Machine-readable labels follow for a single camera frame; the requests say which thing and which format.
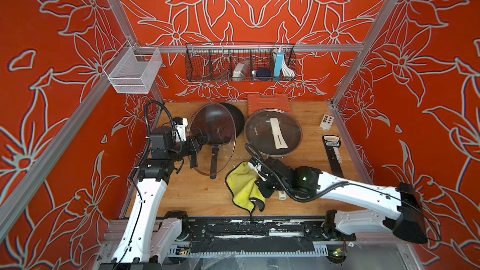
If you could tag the white mesh wall basket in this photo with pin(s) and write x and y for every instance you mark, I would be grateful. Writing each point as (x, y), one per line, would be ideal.
(130, 73)

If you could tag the black wire wall basket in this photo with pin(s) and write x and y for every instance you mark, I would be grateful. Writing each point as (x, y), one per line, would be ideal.
(219, 62)

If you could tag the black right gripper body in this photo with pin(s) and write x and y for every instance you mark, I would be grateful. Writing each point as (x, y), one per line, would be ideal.
(268, 187)

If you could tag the glass pot lid black knob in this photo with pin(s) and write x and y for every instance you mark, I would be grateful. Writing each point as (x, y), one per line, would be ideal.
(217, 138)

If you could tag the light blue box in basket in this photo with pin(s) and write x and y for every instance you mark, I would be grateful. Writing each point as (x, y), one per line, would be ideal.
(278, 62)

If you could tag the black long-handled peeler tool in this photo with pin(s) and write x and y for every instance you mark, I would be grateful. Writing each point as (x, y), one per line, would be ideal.
(332, 146)

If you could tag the dark blue round object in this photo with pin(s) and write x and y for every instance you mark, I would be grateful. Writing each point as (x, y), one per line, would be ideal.
(263, 74)

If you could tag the white remote with buttons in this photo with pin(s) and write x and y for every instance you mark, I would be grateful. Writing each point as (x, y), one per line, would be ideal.
(326, 122)

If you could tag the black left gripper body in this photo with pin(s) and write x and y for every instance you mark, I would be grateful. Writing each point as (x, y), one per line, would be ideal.
(180, 149)

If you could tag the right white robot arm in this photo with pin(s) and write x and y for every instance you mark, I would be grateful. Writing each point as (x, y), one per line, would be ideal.
(382, 208)

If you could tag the glass lid with beige handle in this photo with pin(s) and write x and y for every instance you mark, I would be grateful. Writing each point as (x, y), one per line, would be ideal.
(273, 132)

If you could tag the red plastic board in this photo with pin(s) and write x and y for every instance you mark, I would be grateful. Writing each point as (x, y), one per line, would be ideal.
(257, 102)

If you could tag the yellow microfiber cloth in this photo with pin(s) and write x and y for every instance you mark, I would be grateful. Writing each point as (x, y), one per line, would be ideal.
(241, 182)

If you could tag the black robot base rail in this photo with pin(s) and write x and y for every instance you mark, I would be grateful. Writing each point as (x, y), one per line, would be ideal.
(263, 235)

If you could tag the white packet in basket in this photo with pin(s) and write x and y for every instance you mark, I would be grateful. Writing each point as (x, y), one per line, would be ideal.
(240, 71)

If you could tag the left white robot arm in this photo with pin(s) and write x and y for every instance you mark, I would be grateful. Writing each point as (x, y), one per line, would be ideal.
(142, 248)

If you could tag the black frying pan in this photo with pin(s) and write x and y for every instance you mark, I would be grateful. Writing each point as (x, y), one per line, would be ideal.
(228, 120)

